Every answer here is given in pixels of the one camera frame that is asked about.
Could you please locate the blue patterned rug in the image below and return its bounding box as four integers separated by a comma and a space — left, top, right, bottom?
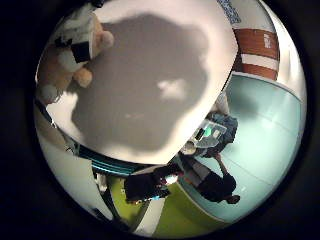
216, 0, 243, 24

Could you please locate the blue patterned cloth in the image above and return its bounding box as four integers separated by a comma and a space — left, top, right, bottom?
206, 111, 239, 154

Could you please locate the teal rack under table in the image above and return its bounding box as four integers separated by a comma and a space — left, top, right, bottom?
78, 144, 148, 176

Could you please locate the yellow tan plush toy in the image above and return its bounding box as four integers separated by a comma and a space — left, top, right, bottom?
35, 14, 115, 105

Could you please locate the brown wooden door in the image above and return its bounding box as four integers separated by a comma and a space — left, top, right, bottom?
233, 28, 281, 81

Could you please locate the person in dark clothes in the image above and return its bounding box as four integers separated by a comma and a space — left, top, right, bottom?
178, 151, 241, 206

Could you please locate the white door sign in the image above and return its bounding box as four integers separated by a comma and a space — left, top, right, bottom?
262, 33, 273, 48

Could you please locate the device with green screen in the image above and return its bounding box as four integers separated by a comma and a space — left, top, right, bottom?
191, 119, 228, 149

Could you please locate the black machine with lights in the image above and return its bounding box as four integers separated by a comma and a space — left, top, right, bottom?
123, 164, 183, 204

